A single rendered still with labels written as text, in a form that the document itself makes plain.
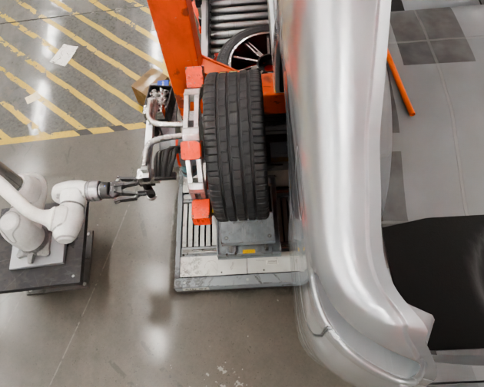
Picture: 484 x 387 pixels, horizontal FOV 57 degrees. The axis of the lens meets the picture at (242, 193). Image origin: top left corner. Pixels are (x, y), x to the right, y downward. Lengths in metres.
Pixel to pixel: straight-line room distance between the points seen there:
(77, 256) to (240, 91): 1.32
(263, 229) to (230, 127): 0.94
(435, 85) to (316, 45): 0.99
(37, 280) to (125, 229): 0.61
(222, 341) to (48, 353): 0.96
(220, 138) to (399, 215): 0.75
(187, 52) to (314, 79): 1.16
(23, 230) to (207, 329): 1.08
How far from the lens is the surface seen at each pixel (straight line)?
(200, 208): 1.82
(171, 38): 2.13
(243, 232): 2.48
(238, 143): 1.67
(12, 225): 2.43
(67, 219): 1.96
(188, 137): 1.73
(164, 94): 2.65
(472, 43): 2.28
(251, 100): 1.72
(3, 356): 2.92
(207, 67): 2.35
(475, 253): 1.85
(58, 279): 2.56
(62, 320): 2.82
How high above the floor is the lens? 2.49
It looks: 61 degrees down
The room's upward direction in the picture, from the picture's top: 8 degrees counter-clockwise
